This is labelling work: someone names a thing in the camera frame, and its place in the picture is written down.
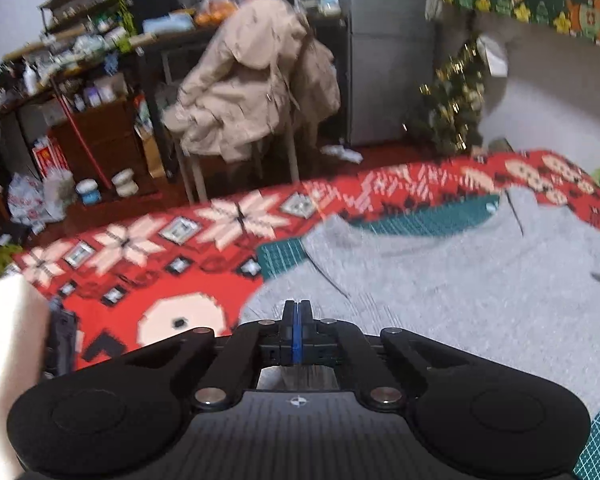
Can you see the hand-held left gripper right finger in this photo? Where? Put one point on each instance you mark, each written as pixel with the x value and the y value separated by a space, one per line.
pixel 305 327

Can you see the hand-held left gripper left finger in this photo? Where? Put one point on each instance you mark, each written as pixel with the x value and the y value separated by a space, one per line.
pixel 287 327

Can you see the grey knit shirt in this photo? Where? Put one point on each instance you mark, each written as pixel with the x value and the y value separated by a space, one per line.
pixel 455 285

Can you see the green cutting mat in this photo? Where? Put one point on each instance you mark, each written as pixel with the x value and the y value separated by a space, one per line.
pixel 420 220

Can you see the red patterned blanket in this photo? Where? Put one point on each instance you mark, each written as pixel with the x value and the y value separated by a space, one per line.
pixel 120 305

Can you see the beige chair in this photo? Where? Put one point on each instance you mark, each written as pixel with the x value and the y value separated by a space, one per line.
pixel 198 180

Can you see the crumpled white paper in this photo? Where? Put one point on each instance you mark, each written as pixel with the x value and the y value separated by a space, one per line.
pixel 340 153

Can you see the small Christmas tree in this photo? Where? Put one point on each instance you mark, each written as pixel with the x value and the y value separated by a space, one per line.
pixel 450 110

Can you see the white ceramic bowl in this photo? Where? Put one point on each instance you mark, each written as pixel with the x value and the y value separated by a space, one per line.
pixel 125 183

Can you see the white hanging cloth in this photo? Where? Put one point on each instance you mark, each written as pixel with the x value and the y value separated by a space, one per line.
pixel 495 57

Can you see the folded dark grey cloth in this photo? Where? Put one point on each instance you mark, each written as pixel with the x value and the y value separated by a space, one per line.
pixel 62 335

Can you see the beige jacket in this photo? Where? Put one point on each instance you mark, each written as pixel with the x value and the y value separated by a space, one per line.
pixel 240 85

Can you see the silver refrigerator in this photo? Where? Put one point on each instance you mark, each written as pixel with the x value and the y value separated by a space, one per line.
pixel 390 85

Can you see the wooden drawer cabinet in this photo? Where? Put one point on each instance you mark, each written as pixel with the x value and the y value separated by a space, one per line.
pixel 110 140

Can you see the folded white cloth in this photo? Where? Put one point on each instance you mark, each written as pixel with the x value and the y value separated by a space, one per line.
pixel 5 360

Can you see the white red plastic bag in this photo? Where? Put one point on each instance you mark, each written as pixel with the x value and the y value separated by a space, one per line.
pixel 25 200

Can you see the red carton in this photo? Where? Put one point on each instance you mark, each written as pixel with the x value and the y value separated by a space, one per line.
pixel 50 156

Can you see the hanging white towel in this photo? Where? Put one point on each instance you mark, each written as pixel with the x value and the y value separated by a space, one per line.
pixel 434 2

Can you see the blue white figurine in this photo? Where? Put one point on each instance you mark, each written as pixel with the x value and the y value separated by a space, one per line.
pixel 329 3

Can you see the light blue folded cloth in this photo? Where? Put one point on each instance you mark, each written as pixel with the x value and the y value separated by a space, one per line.
pixel 167 25

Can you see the white lotion bottle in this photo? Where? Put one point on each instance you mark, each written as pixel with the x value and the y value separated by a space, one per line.
pixel 30 78

